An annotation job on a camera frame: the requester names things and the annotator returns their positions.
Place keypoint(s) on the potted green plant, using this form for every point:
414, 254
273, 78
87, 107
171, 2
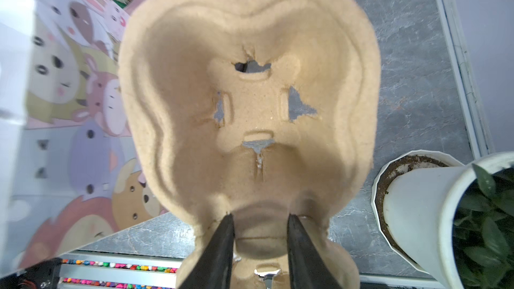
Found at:
447, 219

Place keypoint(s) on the brown pulp cup carrier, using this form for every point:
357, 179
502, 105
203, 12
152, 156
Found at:
255, 108

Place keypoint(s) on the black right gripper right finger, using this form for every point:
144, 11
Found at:
306, 268

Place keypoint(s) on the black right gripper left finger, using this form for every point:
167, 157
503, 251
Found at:
214, 267

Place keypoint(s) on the cartoon animal paper bag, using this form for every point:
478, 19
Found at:
70, 174

